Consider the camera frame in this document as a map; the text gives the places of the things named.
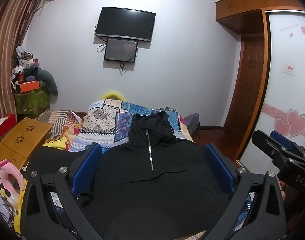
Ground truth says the wooden overhead cabinet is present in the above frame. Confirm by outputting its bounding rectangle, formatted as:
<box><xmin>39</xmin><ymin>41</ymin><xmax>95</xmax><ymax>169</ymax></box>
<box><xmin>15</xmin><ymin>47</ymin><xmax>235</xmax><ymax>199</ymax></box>
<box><xmin>215</xmin><ymin>0</ymin><xmax>305</xmax><ymax>35</ymax></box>

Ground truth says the yellow plastic object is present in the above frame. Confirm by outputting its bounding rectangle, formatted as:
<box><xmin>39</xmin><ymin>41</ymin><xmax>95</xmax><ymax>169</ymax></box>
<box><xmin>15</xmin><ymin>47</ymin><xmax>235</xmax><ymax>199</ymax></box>
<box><xmin>101</xmin><ymin>91</ymin><xmax>125</xmax><ymax>103</ymax></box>

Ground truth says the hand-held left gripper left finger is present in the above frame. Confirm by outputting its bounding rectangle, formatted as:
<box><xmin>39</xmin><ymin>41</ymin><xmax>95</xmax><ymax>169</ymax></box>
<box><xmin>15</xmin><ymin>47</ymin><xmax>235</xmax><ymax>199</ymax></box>
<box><xmin>20</xmin><ymin>142</ymin><xmax>105</xmax><ymax>240</ymax></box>

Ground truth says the grey backpack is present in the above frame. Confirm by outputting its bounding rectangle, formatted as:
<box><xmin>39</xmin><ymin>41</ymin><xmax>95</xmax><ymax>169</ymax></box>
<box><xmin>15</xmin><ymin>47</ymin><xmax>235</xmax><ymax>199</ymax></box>
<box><xmin>181</xmin><ymin>113</ymin><xmax>201</xmax><ymax>133</ymax></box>

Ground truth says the striped floral bed sheet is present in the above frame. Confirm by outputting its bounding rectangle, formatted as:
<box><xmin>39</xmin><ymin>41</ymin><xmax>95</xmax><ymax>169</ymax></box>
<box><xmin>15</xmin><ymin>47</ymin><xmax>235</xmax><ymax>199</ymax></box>
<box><xmin>35</xmin><ymin>109</ymin><xmax>84</xmax><ymax>152</ymax></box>

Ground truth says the brown wooden door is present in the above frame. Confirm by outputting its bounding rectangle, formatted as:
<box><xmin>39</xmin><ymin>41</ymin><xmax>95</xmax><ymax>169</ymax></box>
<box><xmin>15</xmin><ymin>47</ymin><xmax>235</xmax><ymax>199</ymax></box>
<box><xmin>223</xmin><ymin>34</ymin><xmax>266</xmax><ymax>161</ymax></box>

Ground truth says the black television cable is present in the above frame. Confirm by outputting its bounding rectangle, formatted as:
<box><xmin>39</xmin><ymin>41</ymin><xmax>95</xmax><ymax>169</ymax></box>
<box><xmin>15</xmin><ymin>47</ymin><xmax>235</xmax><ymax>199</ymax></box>
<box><xmin>93</xmin><ymin>24</ymin><xmax>108</xmax><ymax>53</ymax></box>

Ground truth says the small wall monitor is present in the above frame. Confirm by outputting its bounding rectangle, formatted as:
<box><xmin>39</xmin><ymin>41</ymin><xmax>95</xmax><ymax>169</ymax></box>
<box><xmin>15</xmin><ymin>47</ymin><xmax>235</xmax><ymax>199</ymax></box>
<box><xmin>104</xmin><ymin>38</ymin><xmax>139</xmax><ymax>63</ymax></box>

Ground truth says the grey plush pillow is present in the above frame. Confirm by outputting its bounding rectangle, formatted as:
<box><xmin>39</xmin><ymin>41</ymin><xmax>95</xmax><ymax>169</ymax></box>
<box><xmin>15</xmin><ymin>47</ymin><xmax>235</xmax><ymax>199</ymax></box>
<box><xmin>38</xmin><ymin>69</ymin><xmax>59</xmax><ymax>96</ymax></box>

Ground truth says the pink plastic toy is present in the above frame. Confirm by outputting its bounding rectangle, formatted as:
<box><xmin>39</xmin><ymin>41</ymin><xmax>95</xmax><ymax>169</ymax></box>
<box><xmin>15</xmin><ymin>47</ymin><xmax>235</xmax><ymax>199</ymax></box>
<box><xmin>0</xmin><ymin>158</ymin><xmax>26</xmax><ymax>207</ymax></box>

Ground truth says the wooden folding table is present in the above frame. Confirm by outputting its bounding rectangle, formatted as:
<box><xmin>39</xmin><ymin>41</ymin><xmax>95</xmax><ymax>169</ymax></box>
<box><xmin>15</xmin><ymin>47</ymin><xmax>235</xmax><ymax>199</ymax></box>
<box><xmin>0</xmin><ymin>117</ymin><xmax>53</xmax><ymax>171</ymax></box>

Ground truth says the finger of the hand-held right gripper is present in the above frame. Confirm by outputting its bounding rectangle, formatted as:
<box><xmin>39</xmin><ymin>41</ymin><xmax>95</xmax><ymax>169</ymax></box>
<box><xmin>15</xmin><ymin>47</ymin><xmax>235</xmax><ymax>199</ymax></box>
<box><xmin>251</xmin><ymin>129</ymin><xmax>293</xmax><ymax>166</ymax></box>
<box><xmin>269</xmin><ymin>131</ymin><xmax>305</xmax><ymax>157</ymax></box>

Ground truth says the black hooded zip jacket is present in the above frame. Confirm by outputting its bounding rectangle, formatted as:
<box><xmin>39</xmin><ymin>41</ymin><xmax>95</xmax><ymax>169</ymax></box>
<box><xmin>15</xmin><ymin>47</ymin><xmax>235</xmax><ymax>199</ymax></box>
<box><xmin>25</xmin><ymin>111</ymin><xmax>245</xmax><ymax>238</ymax></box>

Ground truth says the striped brown curtain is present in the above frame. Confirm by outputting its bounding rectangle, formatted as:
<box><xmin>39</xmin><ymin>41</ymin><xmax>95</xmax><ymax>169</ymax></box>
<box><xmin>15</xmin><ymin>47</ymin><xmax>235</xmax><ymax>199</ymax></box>
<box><xmin>0</xmin><ymin>0</ymin><xmax>52</xmax><ymax>147</ymax></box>

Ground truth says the wall television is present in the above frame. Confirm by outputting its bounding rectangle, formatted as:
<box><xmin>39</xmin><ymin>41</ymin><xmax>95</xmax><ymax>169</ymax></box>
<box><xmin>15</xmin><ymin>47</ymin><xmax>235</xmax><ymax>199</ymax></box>
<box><xmin>94</xmin><ymin>7</ymin><xmax>156</xmax><ymax>42</ymax></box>

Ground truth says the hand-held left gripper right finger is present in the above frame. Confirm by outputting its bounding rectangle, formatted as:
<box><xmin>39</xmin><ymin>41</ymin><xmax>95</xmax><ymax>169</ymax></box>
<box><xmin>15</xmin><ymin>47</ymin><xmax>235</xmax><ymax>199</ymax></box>
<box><xmin>204</xmin><ymin>143</ymin><xmax>287</xmax><ymax>240</ymax></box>

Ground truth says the orange box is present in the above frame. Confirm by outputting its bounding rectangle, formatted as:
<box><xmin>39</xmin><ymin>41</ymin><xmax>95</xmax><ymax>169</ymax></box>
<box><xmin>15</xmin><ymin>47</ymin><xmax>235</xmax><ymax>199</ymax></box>
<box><xmin>20</xmin><ymin>80</ymin><xmax>40</xmax><ymax>94</ymax></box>

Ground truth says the red box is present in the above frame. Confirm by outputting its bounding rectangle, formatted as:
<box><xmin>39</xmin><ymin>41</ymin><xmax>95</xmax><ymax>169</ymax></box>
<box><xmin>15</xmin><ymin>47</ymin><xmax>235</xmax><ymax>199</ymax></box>
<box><xmin>0</xmin><ymin>114</ymin><xmax>17</xmax><ymax>140</ymax></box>

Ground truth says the pile of clutter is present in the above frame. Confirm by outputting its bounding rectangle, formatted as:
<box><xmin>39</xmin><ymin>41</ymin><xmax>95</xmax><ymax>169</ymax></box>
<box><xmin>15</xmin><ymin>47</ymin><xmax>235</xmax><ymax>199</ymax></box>
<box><xmin>11</xmin><ymin>45</ymin><xmax>42</xmax><ymax>85</ymax></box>

